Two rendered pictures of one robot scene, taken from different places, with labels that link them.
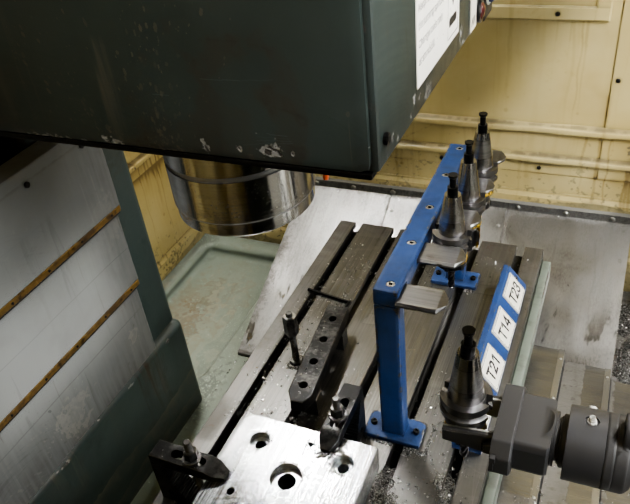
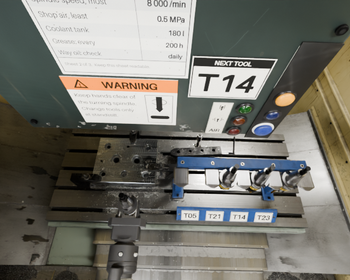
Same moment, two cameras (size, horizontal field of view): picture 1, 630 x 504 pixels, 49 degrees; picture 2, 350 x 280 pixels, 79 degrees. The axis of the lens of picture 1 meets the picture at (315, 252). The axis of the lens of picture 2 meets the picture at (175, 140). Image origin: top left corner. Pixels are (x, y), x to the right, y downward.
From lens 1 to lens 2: 0.72 m
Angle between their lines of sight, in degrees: 46
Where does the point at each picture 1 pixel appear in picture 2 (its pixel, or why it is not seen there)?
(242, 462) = (138, 145)
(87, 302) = not seen: hidden behind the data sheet
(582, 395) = (245, 258)
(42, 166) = not seen: hidden behind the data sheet
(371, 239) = (276, 149)
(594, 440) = (113, 255)
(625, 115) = not seen: outside the picture
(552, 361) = (258, 243)
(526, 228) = (331, 216)
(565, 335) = (278, 247)
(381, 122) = (25, 114)
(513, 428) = (118, 224)
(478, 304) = (254, 203)
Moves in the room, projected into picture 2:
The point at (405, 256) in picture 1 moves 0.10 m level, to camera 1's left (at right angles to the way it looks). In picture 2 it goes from (201, 163) to (189, 140)
